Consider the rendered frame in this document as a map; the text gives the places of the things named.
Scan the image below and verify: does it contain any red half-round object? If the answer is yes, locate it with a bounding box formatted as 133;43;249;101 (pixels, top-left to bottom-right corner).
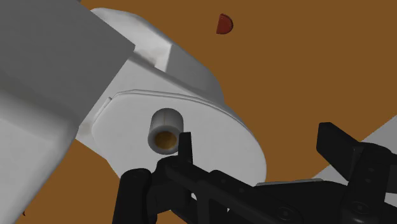
216;13;234;35

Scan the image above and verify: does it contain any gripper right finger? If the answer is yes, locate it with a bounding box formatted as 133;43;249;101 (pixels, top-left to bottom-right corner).
316;122;397;224

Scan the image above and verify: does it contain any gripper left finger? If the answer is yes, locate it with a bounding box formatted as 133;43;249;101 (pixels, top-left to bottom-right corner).
112;131;256;224

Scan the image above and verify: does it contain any grey toilet paper roll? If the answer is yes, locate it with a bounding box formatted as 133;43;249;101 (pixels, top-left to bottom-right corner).
147;108;185;155

